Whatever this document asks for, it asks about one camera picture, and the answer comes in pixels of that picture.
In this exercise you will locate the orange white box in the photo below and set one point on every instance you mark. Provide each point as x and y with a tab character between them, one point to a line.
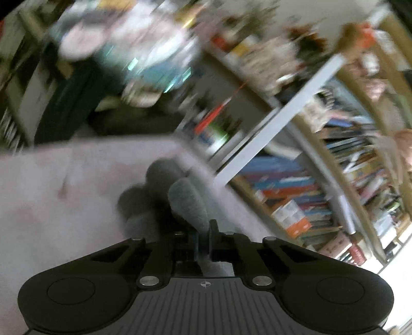
289	214
296	225

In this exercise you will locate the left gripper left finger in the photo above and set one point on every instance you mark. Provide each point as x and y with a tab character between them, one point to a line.
166	258

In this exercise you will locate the row of blue books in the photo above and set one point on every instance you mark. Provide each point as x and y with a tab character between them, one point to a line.
274	179

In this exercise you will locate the orange white box lower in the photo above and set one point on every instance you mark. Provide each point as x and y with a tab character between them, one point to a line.
296	225

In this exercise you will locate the grey fleece sweatshirt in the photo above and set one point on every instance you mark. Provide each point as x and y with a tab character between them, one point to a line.
172	201

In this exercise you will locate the pile of plush toys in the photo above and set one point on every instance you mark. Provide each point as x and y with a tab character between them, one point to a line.
140	43

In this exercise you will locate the orange white box upper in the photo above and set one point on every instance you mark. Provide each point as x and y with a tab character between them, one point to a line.
289	214

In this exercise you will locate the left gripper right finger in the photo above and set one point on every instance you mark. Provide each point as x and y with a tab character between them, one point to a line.
238	250

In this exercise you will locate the wooden white bookshelf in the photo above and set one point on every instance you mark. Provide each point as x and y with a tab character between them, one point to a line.
334	110

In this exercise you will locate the white wrist watch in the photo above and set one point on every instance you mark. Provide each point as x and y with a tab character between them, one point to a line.
138	94

